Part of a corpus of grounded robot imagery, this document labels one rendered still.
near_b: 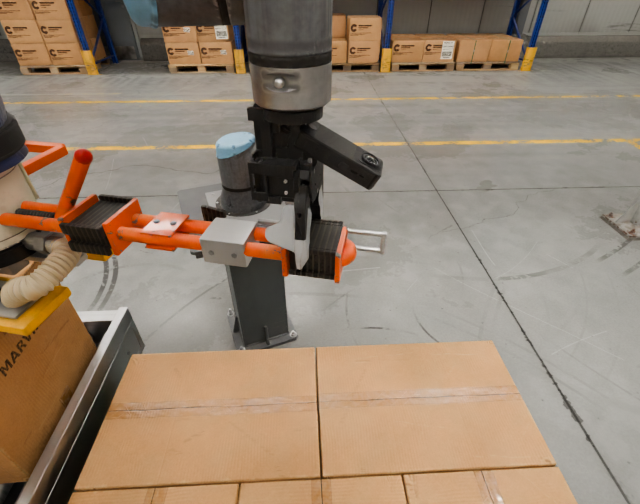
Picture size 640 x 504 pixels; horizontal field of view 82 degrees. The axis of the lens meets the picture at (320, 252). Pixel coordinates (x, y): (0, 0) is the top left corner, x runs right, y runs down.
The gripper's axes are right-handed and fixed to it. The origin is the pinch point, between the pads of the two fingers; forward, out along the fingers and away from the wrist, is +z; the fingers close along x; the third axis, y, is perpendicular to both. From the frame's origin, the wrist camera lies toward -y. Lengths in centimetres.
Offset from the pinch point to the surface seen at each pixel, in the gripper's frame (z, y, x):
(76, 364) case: 60, 74, -8
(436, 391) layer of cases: 67, -31, -25
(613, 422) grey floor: 121, -116, -63
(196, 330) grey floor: 121, 82, -73
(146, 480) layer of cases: 67, 39, 14
